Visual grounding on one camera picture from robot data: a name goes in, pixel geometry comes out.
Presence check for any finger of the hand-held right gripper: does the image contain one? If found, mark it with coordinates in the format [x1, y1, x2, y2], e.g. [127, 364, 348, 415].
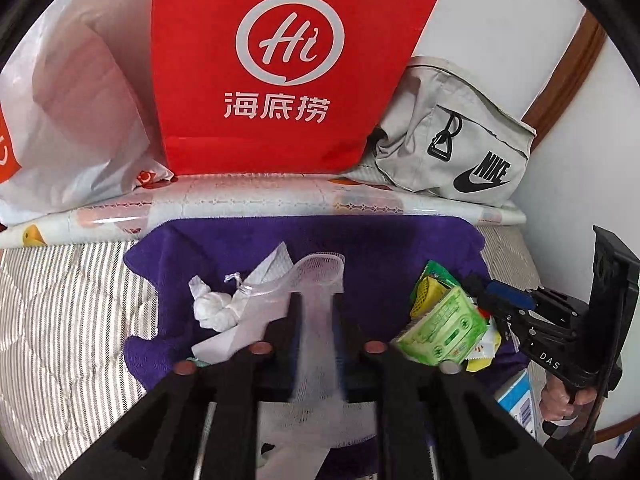
[470, 292, 531, 346]
[465, 274, 541, 311]

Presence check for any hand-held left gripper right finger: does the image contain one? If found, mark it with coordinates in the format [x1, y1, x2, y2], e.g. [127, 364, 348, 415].
[332, 305, 576, 480]

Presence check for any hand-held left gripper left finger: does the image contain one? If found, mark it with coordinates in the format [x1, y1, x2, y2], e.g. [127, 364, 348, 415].
[60, 294, 301, 480]

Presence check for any fruit print packet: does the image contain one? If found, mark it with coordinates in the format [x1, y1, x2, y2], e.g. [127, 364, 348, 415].
[465, 317, 502, 373]

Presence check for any light green tissue pack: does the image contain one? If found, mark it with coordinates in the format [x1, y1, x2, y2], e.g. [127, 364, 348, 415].
[395, 287, 490, 367]

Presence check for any white mesh gauze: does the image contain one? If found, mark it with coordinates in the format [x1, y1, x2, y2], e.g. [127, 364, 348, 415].
[255, 252, 378, 480]

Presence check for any person's right hand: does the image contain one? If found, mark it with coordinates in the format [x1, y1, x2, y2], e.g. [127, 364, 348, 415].
[540, 375, 598, 423]

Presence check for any blue tissue box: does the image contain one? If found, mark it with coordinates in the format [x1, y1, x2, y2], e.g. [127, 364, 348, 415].
[495, 371, 543, 443]

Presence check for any clear plastic pouch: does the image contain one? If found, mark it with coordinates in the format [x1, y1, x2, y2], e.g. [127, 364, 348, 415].
[224, 271, 293, 321]

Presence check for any green packet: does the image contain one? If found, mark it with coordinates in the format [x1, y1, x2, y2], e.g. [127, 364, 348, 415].
[417, 259, 453, 301]

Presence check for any purple towel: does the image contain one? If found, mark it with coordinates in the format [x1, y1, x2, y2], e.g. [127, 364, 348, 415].
[122, 215, 531, 480]

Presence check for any grey waist bag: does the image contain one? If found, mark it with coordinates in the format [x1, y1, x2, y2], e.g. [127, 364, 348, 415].
[340, 57, 537, 206]

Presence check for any rolled printed paper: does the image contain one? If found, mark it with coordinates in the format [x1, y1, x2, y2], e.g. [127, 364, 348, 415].
[0, 172, 527, 250]

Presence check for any striped mattress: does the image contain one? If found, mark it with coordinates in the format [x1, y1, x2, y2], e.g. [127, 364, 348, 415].
[0, 225, 541, 480]

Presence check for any red paper bag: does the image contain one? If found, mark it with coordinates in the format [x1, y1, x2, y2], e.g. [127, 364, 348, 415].
[150, 0, 448, 177]

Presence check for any white plastic shopping bag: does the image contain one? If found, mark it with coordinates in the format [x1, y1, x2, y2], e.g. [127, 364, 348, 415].
[0, 0, 175, 228]

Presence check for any wooden door frame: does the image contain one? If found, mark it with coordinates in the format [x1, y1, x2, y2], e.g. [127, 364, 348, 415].
[520, 10, 608, 136]

